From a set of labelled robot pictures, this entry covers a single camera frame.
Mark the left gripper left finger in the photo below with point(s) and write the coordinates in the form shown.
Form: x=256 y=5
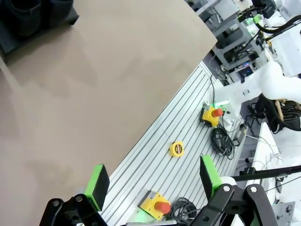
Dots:
x=96 y=188

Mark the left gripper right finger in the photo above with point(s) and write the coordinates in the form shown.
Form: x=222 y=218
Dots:
x=208 y=174

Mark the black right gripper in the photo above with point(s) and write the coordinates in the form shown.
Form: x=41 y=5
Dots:
x=265 y=8

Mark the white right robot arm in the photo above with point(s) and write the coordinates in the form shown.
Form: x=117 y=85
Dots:
x=272 y=80

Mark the black metal shoe stand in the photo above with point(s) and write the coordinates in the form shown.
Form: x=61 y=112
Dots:
x=9 y=47

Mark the grey equipment rack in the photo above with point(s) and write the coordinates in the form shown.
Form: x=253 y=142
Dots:
x=225 y=35

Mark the yellow tape measure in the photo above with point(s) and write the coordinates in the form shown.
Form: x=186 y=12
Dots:
x=176 y=149

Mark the yellow emergency stop box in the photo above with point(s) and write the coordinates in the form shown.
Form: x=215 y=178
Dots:
x=208 y=117
x=150 y=204

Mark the black pole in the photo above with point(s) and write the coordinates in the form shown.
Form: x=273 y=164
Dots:
x=270 y=173

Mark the aluminium slotted base plate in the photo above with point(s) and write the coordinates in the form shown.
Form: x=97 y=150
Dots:
x=178 y=106

